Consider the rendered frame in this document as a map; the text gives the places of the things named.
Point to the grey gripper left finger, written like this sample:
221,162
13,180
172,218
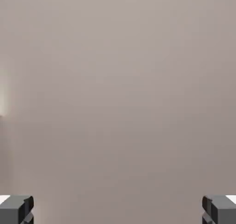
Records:
12,209

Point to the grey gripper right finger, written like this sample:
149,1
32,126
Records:
223,209

